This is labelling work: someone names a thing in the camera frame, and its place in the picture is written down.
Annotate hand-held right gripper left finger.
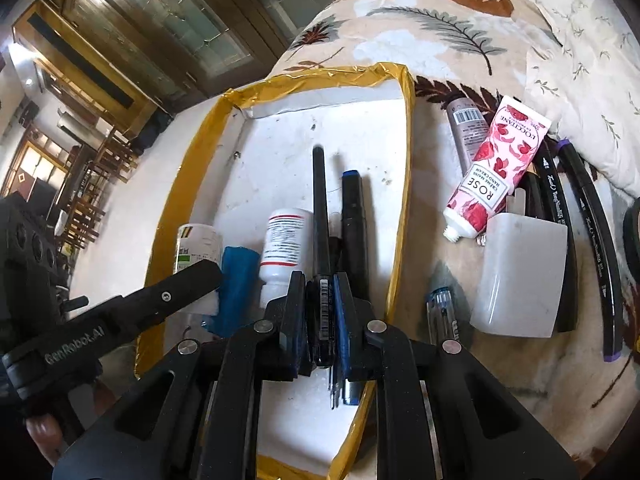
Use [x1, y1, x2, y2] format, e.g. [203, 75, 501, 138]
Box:
[52, 270, 312, 480]

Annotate pink rose hand cream tube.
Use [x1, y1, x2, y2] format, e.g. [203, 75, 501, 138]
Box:
[442, 95, 552, 241]

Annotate wooden door glass panes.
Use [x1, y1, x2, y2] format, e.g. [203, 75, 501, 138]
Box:
[0, 137, 68, 198]

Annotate blue battery pack red wires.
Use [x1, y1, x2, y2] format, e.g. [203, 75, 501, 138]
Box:
[202, 245, 261, 338]

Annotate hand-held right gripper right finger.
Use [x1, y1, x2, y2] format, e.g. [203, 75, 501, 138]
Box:
[332, 273, 586, 480]

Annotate grey tube with barcode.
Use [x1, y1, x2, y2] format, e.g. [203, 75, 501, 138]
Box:
[446, 96, 491, 173]

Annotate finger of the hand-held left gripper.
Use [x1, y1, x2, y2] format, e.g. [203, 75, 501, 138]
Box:
[114, 260, 225, 342]

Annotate black marker blue ends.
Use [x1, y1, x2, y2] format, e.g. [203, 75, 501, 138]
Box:
[340, 169, 373, 407]

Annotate white bottle red label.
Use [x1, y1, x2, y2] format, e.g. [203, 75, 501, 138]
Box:
[259, 208, 315, 311]

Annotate white power adapter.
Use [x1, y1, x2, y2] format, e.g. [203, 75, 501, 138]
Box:
[469, 212, 570, 338]

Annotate white twig printed quilt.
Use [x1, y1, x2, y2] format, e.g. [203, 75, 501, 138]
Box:
[500, 0, 640, 201]

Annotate white bottle green label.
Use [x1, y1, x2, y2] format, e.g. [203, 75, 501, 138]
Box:
[175, 224, 223, 317]

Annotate white foam tray yellow tape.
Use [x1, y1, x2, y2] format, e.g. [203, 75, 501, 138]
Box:
[134, 62, 416, 480]

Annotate leaf printed blanket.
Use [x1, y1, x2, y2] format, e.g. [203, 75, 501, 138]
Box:
[65, 0, 640, 480]

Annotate wooden glass-door cabinet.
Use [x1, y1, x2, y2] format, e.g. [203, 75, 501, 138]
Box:
[12, 0, 351, 126]

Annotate wooden chair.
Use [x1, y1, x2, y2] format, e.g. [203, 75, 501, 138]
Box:
[60, 195, 108, 256]
[87, 127, 138, 186]

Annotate black marker purple ends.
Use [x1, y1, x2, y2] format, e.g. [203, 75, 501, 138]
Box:
[556, 137, 626, 363]

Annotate person's left hand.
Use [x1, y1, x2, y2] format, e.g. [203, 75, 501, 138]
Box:
[22, 376, 119, 468]

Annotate clear ballpoint pen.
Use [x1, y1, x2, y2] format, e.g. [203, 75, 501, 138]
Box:
[425, 286, 463, 346]

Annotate tapered black pen with barcode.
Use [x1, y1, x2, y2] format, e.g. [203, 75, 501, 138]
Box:
[311, 146, 342, 367]

